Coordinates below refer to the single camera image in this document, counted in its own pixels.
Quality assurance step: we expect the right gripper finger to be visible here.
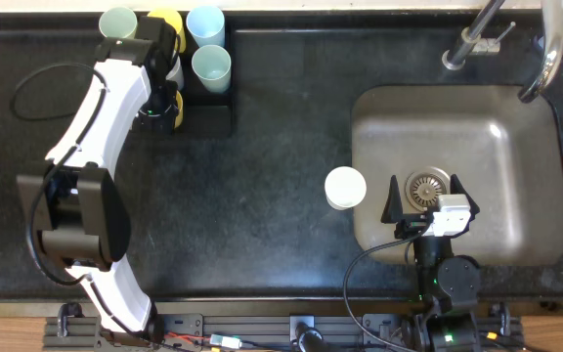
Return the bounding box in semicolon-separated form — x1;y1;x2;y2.
380;174;405;225
449;173;481;219

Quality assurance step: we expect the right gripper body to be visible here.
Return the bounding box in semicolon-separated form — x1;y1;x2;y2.
393;218;432;241

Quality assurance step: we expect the white cup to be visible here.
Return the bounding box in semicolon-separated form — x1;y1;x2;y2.
324;166;368;211

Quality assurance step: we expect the yellow cup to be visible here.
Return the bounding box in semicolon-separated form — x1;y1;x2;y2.
173;90;185;129
147;7;188;54

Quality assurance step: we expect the steel sink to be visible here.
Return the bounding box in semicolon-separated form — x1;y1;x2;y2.
351;85;563;268

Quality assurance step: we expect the steel tap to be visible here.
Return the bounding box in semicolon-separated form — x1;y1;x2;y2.
441;0;563;105

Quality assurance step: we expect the black tray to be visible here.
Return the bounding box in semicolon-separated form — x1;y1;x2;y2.
101;9;237;139

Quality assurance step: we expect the green cup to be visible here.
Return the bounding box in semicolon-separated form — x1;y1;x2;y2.
98;6;139;40
191;44;233;94

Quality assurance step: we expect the grey cup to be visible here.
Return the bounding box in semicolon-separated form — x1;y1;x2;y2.
166;56;186;92

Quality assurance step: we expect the blue cup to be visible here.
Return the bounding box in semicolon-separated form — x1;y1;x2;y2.
186;5;227;49

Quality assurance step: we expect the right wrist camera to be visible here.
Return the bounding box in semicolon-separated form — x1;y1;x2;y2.
422;194;473;239

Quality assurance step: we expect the black cable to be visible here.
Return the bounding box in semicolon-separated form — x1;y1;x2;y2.
9;62;111;287
342;222;434;352

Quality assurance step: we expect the mounting rail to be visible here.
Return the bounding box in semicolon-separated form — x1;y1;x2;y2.
41;301;556;352

